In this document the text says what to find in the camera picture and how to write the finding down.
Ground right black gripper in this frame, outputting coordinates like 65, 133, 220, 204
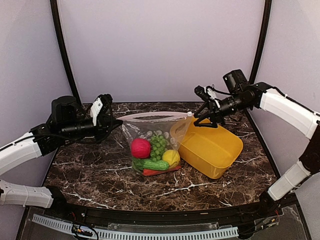
194, 92, 251, 127

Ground yellow plastic basket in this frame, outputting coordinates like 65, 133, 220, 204
178, 118, 244, 179

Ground clear zip top bag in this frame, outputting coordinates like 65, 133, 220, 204
118, 111, 193, 177

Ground green toy grapes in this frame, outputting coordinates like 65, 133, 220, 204
149, 132, 167, 161

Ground yellow toy apple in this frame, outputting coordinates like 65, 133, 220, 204
162, 149, 181, 169

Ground orange toy carrot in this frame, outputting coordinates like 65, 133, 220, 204
142, 165, 181, 177

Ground green toy cucumber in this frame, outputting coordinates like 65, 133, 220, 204
142, 160, 170, 171

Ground green toy leafy vegetable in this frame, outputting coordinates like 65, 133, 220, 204
132, 157, 145, 173

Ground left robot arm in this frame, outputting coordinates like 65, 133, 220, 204
0, 94, 123, 218

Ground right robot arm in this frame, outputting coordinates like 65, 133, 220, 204
194, 69, 320, 217

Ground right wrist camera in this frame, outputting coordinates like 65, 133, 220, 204
194, 85, 221, 108

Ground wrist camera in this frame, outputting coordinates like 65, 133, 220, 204
194, 85, 221, 108
89, 93, 113, 127

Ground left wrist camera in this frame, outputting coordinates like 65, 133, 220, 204
89, 93, 113, 127

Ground black front rail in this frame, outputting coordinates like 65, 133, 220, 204
29, 194, 298, 227

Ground white slotted cable duct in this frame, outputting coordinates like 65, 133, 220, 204
31, 214, 239, 240

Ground right black frame post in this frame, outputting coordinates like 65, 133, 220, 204
249, 0, 273, 84

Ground black frame post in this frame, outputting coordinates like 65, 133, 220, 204
49, 0, 82, 105
249, 0, 273, 84

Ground left black frame post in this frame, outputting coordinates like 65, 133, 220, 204
49, 0, 82, 105

